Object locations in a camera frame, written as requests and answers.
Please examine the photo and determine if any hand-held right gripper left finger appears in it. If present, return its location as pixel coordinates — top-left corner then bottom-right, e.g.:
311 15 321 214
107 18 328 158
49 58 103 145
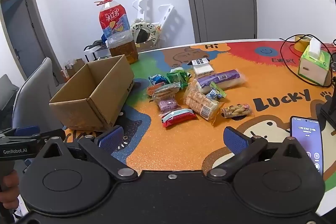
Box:
36 126 138 180

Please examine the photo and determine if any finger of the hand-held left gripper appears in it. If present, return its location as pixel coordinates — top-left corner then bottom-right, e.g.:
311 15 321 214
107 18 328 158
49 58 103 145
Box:
0 126 42 139

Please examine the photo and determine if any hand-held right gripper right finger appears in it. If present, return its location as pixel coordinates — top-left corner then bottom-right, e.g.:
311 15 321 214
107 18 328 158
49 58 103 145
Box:
206 126 312 180

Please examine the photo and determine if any blue white green-edged candy packet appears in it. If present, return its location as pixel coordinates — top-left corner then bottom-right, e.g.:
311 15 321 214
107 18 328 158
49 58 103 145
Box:
207 81 227 101

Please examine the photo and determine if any green snack packet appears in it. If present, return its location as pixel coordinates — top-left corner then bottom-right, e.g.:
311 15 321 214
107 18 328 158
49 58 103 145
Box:
167 68 192 89

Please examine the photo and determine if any person's left hand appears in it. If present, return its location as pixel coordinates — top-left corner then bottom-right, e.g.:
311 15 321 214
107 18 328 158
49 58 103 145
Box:
0 170 24 212

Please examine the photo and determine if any clear peanut snack packet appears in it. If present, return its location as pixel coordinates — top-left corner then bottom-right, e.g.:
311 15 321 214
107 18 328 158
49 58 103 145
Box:
223 104 254 118

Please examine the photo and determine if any grey chair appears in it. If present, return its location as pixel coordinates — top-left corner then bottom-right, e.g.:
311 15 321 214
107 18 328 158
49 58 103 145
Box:
12 57 57 130

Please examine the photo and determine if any grey sofa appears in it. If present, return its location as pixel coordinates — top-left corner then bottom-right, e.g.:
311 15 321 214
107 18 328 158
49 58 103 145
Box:
0 74 19 111

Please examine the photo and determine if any clear cracker packet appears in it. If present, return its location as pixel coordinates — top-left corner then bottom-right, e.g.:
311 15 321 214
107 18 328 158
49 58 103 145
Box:
183 86 225 121

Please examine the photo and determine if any colourful cartoon table mat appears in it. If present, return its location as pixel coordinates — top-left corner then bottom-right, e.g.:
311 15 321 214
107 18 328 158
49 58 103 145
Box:
63 39 336 188

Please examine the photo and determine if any red snack packet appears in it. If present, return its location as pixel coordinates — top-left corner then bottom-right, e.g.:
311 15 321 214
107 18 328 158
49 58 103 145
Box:
161 108 197 128

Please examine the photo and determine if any orange snack packet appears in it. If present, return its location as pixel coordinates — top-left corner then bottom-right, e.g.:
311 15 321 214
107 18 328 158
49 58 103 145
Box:
146 84 163 96

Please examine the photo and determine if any long purple snack packet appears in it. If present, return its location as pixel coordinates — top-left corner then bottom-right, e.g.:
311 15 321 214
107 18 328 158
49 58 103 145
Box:
194 69 248 90

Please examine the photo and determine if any pink purple snack packet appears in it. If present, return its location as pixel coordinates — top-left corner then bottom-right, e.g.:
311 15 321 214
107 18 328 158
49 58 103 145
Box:
157 98 179 113

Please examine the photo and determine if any clear biscuit packet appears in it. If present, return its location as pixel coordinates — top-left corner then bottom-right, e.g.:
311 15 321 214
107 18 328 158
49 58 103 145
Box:
152 83 181 102

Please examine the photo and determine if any blue snack packet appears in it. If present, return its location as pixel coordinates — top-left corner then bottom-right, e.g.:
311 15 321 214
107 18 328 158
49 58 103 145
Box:
148 74 171 85

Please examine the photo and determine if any black smartphone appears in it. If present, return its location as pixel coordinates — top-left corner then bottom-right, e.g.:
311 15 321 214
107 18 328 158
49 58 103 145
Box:
290 116 324 176

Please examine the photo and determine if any white packet with black label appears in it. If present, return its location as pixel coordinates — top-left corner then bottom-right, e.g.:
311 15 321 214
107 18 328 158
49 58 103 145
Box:
191 57 214 76

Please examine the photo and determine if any small printed cardboard box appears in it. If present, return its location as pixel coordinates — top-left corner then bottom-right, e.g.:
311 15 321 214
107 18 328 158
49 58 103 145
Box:
64 58 86 79

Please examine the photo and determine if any black shoe rack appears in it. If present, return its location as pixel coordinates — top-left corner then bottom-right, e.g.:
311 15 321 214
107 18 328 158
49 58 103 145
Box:
84 40 111 62

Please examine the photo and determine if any dark blue door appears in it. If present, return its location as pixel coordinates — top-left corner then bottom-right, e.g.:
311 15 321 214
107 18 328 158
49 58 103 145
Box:
0 0 57 80

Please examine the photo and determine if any green white tissue box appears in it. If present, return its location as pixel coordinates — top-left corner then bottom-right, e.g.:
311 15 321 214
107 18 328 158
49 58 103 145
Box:
297 38 332 86

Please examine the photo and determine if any yellow tape roll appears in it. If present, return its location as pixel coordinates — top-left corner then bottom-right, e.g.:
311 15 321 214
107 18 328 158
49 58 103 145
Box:
293 35 311 52

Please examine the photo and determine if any large iced tea bottle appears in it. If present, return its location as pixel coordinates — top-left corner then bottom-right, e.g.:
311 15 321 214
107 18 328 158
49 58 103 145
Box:
94 0 139 65

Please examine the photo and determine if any cardboard box under panda ring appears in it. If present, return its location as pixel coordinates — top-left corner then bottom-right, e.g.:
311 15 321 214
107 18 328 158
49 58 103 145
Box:
135 40 158 52

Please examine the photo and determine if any black cable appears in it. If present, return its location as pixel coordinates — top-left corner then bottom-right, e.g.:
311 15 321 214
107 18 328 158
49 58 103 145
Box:
280 34 336 88

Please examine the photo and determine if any panda print ring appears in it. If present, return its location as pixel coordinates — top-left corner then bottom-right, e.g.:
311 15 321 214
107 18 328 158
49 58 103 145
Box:
130 18 162 45

